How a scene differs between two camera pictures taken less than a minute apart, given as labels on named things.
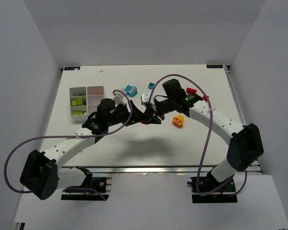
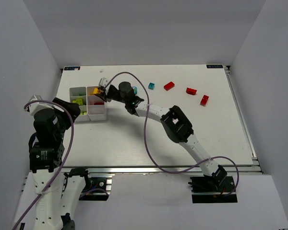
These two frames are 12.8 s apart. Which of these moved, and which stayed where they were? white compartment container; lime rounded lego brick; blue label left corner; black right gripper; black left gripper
Moved: black left gripper; black right gripper
Stayed: blue label left corner; white compartment container; lime rounded lego brick
